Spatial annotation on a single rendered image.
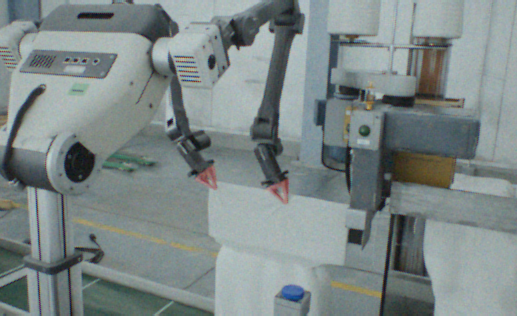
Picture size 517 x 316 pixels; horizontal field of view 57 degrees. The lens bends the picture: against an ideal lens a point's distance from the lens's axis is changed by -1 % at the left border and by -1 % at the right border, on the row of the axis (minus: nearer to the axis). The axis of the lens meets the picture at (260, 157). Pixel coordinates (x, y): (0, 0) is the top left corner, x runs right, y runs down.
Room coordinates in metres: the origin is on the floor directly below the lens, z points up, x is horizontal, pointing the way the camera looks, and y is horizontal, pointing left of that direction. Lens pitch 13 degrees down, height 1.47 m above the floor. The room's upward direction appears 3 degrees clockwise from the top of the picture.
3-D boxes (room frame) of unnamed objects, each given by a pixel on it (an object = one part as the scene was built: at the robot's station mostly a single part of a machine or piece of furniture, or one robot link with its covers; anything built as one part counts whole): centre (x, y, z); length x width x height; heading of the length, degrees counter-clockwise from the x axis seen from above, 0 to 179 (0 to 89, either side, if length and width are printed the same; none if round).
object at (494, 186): (3.89, -1.81, 0.44); 0.66 x 0.42 x 0.14; 62
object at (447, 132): (1.28, -0.43, 1.21); 0.30 x 0.25 x 0.30; 66
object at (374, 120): (1.19, -0.26, 1.29); 0.08 x 0.05 x 0.09; 66
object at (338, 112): (1.63, -0.36, 1.23); 0.28 x 0.07 x 0.16; 66
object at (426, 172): (1.61, -0.54, 1.18); 0.34 x 0.25 x 0.31; 156
